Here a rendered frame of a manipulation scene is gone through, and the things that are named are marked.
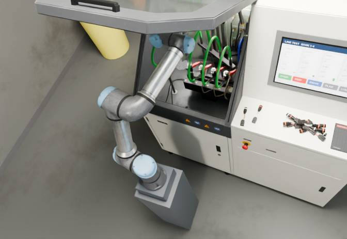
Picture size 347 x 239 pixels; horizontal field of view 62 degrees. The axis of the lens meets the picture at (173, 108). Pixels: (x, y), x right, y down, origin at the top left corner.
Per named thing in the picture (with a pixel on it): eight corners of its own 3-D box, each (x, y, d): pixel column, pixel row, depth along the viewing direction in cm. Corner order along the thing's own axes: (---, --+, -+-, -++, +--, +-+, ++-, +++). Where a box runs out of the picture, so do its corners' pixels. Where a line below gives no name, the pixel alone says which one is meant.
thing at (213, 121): (143, 111, 209) (137, 99, 196) (146, 106, 211) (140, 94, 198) (225, 137, 186) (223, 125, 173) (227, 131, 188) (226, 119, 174)
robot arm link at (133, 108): (133, 124, 118) (193, 31, 128) (114, 113, 123) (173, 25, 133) (144, 133, 128) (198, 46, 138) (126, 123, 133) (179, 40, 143)
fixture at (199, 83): (186, 94, 205) (183, 81, 192) (192, 83, 209) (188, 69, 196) (232, 106, 192) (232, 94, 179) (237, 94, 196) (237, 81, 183)
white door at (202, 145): (163, 148, 267) (141, 111, 210) (164, 146, 268) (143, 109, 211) (230, 173, 243) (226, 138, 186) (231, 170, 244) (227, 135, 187)
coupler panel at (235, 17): (230, 48, 190) (227, 11, 164) (231, 44, 191) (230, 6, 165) (249, 52, 185) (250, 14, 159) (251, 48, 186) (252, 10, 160)
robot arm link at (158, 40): (164, 41, 132) (177, 26, 136) (145, 34, 137) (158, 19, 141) (168, 53, 139) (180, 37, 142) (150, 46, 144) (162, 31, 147)
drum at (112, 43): (108, 34, 382) (83, -14, 322) (137, 37, 367) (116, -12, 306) (93, 59, 363) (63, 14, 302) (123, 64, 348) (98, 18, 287)
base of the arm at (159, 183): (161, 194, 164) (157, 189, 156) (138, 186, 169) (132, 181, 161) (170, 169, 170) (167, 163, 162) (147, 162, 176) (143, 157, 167)
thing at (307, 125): (280, 129, 161) (281, 125, 156) (285, 114, 165) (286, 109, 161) (325, 142, 152) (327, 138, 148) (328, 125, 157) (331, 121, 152)
